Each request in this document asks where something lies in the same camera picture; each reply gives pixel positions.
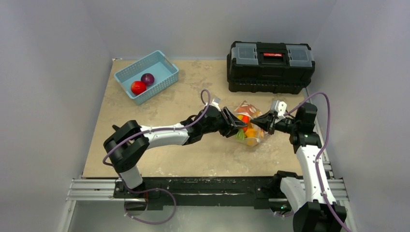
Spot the light blue perforated basket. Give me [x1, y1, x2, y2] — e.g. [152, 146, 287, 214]
[114, 50, 179, 105]

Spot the purple fake cabbage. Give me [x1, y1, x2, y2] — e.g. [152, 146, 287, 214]
[140, 73, 155, 86]

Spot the red fake apple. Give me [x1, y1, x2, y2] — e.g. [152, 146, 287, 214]
[130, 81, 147, 96]

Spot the polka dot zip top bag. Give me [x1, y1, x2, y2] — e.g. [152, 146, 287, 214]
[234, 101, 267, 145]

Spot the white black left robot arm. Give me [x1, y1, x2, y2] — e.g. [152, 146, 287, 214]
[103, 106, 247, 198]

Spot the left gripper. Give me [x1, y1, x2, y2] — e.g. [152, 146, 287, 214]
[202, 107, 247, 137]

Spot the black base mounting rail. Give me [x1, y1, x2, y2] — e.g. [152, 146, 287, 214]
[113, 171, 303, 210]

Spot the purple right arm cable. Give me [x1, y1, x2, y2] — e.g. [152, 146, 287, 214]
[283, 92, 353, 232]

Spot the black plastic toolbox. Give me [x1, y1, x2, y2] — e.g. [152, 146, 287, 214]
[227, 41, 316, 95]

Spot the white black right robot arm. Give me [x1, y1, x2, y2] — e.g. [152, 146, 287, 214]
[251, 100, 347, 232]

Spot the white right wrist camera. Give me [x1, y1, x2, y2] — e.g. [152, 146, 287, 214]
[270, 100, 287, 117]

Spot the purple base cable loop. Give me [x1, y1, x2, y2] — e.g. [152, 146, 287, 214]
[124, 189, 176, 226]

